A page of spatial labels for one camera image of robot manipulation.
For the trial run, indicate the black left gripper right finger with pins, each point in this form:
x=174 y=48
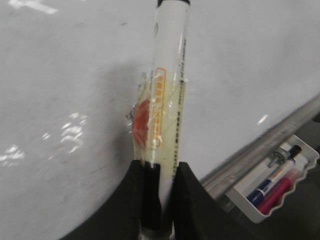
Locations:
x=196 y=215

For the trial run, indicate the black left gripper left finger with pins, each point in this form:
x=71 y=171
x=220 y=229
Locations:
x=119 y=217

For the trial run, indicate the red magnet taped to marker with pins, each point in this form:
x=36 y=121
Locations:
x=139 y=116

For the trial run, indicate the white black-tipped whiteboard marker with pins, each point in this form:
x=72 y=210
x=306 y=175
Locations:
x=166 y=99

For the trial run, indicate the aluminium whiteboard ledge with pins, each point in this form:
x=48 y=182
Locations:
x=225 y=176

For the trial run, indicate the blue whiteboard marker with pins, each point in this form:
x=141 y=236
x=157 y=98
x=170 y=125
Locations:
x=257 y=195

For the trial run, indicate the pink whiteboard marker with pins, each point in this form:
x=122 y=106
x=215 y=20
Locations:
x=276 y=194

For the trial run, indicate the white whiteboard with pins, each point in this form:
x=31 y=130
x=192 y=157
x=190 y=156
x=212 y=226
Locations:
x=69 y=76

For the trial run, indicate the white marker tray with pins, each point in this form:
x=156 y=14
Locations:
x=306 y=159

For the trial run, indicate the metal bolt in tray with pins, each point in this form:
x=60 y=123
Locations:
x=278 y=157

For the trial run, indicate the black-capped marker in tray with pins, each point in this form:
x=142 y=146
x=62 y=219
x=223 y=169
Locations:
x=293 y=152

